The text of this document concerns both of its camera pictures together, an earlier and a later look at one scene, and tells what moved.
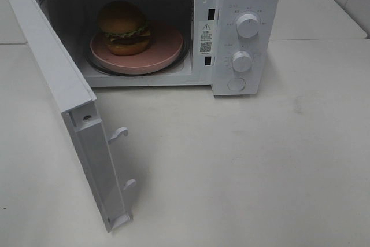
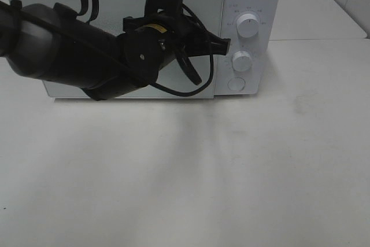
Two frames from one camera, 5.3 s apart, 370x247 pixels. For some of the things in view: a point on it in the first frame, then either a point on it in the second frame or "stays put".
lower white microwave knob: (241, 61) stays put
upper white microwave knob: (247, 25) stays put
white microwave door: (77, 101) to (111, 1)
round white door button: (236, 84) stays put
